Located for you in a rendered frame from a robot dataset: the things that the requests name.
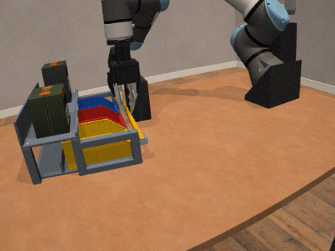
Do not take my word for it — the yellow open bin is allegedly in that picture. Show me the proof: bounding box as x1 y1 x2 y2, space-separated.
61 118 132 170

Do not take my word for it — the red bin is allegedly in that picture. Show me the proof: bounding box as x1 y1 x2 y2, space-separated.
78 106 127 128

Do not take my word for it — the yellow bar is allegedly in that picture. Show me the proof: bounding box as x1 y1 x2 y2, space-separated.
124 102 144 139

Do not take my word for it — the blue open bin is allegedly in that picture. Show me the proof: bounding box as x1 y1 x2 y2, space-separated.
78 96 120 114

